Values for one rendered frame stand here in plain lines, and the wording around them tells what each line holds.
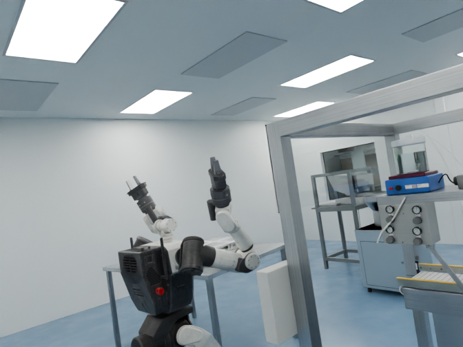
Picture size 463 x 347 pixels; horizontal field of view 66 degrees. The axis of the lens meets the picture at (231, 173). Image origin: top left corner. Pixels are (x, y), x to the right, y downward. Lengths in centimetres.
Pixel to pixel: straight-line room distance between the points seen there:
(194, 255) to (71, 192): 444
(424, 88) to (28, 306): 545
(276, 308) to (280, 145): 59
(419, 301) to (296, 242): 81
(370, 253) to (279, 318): 330
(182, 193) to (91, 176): 167
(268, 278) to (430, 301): 88
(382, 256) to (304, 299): 319
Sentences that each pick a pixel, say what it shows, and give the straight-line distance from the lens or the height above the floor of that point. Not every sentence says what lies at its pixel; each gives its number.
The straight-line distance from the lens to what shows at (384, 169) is 213.
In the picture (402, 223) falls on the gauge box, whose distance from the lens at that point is 184.
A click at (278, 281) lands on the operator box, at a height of 113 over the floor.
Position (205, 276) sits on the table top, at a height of 88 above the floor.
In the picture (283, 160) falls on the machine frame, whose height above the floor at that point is 157.
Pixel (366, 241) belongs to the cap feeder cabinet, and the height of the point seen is 63.
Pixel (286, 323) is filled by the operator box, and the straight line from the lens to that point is 142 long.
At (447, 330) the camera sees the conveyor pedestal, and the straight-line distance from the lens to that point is 202.
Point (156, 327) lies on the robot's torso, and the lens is 174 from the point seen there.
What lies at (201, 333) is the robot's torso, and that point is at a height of 83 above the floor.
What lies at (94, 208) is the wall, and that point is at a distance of 593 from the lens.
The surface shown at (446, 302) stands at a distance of 192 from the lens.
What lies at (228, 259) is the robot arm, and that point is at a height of 118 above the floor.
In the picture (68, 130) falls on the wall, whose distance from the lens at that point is 599.
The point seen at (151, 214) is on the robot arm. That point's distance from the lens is 202.
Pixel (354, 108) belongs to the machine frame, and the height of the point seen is 168.
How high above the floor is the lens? 150
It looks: 2 degrees up
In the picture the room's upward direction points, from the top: 8 degrees counter-clockwise
